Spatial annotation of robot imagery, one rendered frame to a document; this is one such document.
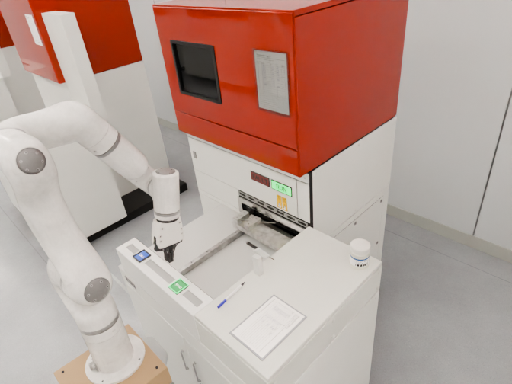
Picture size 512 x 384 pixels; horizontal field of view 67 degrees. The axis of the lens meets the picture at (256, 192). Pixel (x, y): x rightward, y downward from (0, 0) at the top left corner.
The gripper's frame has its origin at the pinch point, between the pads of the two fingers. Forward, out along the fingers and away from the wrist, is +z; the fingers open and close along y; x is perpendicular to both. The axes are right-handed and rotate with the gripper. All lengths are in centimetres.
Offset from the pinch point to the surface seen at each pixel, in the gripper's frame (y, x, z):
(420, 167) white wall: -215, -1, 16
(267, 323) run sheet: -12.3, 36.6, 12.4
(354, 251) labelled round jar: -48, 44, -4
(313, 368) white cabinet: -22, 50, 29
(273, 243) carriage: -51, 4, 13
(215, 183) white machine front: -61, -48, 5
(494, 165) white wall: -211, 45, 0
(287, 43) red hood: -40, 12, -70
